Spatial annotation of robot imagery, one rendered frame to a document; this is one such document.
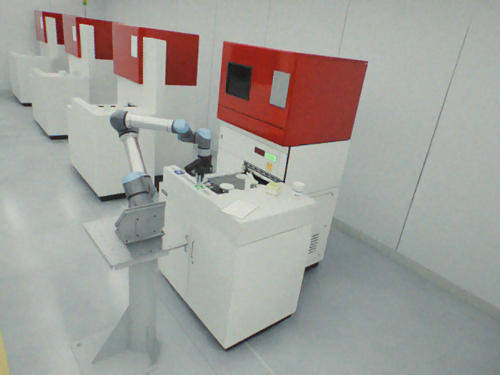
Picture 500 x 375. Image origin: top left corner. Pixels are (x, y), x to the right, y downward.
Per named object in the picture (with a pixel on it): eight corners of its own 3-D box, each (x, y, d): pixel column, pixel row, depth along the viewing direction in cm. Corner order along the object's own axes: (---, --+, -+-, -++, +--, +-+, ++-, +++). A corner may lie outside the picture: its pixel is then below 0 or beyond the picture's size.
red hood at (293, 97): (281, 115, 336) (292, 49, 314) (350, 139, 281) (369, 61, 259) (215, 117, 289) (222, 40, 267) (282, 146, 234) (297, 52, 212)
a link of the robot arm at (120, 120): (106, 103, 199) (189, 115, 195) (114, 111, 210) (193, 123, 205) (100, 121, 197) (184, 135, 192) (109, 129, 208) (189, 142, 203)
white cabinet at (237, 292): (221, 254, 325) (229, 172, 295) (294, 320, 259) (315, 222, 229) (155, 276, 285) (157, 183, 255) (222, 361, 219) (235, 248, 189)
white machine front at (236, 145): (219, 163, 309) (223, 117, 294) (281, 200, 254) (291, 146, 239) (216, 163, 308) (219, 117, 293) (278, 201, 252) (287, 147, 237)
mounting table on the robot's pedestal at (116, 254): (112, 289, 167) (111, 265, 162) (82, 243, 196) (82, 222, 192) (195, 260, 195) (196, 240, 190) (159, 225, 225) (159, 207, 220)
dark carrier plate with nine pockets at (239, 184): (244, 172, 274) (244, 172, 273) (273, 190, 250) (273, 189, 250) (205, 178, 252) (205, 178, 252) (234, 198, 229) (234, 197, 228)
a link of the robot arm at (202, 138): (199, 127, 213) (213, 129, 212) (198, 144, 217) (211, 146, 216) (195, 129, 205) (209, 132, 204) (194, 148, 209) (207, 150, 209)
